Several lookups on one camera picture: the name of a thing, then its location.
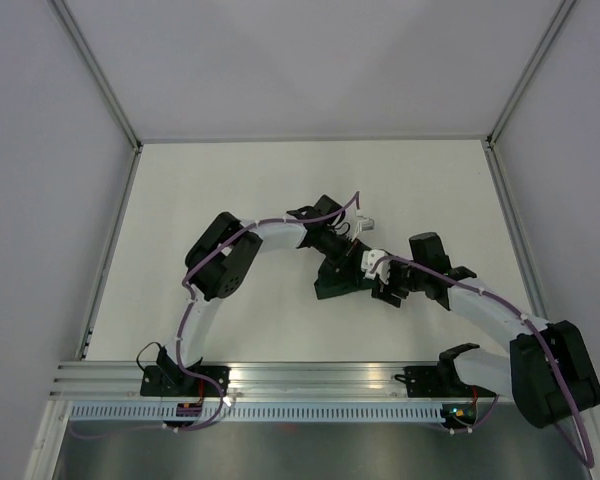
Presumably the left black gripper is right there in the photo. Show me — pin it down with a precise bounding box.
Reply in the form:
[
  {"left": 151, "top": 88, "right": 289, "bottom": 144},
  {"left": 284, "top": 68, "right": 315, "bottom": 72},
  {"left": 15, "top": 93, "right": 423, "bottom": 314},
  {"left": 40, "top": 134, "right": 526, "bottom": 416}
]
[{"left": 315, "top": 229, "right": 362, "bottom": 289}]

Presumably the dark green cloth napkin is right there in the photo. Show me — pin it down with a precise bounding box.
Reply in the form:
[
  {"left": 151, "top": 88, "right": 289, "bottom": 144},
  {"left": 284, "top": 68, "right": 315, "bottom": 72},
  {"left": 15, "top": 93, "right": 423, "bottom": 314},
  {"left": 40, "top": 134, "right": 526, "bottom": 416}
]
[{"left": 312, "top": 241, "right": 381, "bottom": 302}]

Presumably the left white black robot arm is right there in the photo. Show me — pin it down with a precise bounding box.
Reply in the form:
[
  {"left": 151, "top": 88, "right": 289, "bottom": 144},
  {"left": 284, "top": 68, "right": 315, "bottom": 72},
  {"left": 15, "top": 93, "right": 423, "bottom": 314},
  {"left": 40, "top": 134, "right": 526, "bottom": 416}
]
[{"left": 140, "top": 196, "right": 373, "bottom": 397}]

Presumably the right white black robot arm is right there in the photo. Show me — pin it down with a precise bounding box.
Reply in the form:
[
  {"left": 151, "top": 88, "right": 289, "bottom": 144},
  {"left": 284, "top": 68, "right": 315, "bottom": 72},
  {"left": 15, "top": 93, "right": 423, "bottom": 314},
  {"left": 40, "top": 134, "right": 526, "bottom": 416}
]
[{"left": 361, "top": 232, "right": 600, "bottom": 428}]

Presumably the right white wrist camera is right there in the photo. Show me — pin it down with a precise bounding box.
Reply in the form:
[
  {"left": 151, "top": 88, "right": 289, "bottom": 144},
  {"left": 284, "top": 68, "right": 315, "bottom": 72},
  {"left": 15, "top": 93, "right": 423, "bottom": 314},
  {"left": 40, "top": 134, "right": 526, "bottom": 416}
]
[{"left": 360, "top": 249, "right": 390, "bottom": 284}]

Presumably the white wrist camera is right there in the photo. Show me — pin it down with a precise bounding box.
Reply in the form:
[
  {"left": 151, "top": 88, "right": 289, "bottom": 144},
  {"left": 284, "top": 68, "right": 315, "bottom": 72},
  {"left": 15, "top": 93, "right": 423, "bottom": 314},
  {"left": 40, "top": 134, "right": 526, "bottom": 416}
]
[
  {"left": 351, "top": 210, "right": 375, "bottom": 237},
  {"left": 360, "top": 249, "right": 390, "bottom": 284}
]

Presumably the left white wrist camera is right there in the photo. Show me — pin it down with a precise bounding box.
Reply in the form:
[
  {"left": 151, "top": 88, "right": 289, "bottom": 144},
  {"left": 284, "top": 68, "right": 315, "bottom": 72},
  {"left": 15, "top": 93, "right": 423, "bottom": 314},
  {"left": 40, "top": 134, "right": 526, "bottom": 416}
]
[{"left": 351, "top": 210, "right": 375, "bottom": 237}]

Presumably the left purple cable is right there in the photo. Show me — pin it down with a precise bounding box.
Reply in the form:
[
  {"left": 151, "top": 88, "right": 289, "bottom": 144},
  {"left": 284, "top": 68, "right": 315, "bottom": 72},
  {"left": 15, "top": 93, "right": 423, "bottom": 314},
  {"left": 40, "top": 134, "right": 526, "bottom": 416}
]
[{"left": 69, "top": 189, "right": 363, "bottom": 441}]

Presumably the purple cable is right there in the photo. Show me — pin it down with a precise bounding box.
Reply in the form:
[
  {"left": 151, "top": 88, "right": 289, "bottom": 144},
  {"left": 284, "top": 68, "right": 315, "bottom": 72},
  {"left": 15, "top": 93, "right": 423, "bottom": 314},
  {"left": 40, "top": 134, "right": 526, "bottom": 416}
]
[
  {"left": 371, "top": 254, "right": 597, "bottom": 469},
  {"left": 69, "top": 189, "right": 363, "bottom": 441}
]

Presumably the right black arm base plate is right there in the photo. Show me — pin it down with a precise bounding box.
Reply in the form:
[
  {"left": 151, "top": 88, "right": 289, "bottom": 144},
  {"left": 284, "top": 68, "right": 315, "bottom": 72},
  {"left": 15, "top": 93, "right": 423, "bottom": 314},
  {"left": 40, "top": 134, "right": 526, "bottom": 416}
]
[{"left": 402, "top": 365, "right": 495, "bottom": 400}]

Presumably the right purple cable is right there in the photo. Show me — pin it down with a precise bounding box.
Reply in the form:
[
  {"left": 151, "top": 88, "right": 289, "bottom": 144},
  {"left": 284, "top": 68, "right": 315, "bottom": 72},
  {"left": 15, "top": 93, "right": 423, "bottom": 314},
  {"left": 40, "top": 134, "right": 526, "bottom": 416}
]
[{"left": 371, "top": 254, "right": 597, "bottom": 469}]

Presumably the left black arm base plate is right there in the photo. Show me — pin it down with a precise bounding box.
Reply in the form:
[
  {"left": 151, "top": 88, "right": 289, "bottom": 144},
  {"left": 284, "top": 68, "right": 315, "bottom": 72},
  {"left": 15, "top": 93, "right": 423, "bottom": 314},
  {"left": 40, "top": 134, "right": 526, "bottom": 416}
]
[{"left": 140, "top": 365, "right": 231, "bottom": 398}]

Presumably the white slotted cable duct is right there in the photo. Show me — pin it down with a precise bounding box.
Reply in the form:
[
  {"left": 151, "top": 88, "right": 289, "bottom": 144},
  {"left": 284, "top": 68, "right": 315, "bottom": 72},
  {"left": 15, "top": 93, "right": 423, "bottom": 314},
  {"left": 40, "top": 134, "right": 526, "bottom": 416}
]
[{"left": 70, "top": 402, "right": 443, "bottom": 423}]

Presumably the aluminium mounting rail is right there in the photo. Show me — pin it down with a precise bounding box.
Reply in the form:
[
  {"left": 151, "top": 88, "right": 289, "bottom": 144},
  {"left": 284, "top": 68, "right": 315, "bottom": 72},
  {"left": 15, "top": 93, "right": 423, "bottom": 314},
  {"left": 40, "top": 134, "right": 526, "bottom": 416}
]
[{"left": 49, "top": 361, "right": 471, "bottom": 402}]

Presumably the right aluminium frame post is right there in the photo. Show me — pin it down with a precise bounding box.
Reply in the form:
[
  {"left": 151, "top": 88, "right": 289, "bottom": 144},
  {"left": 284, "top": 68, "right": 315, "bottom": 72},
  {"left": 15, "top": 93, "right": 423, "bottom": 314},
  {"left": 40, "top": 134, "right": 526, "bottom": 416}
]
[{"left": 485, "top": 0, "right": 579, "bottom": 150}]

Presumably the aluminium frame post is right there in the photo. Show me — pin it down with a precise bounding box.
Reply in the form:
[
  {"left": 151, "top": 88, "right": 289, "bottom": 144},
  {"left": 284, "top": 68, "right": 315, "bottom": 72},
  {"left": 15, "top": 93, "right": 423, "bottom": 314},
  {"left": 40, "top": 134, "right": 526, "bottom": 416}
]
[
  {"left": 47, "top": 0, "right": 142, "bottom": 152},
  {"left": 485, "top": 0, "right": 579, "bottom": 150}
]

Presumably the left aluminium frame post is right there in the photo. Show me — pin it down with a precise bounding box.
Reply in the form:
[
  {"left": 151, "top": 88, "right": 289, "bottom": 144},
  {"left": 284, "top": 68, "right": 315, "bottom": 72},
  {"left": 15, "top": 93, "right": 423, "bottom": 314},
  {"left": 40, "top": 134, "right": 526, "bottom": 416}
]
[{"left": 47, "top": 0, "right": 142, "bottom": 152}]

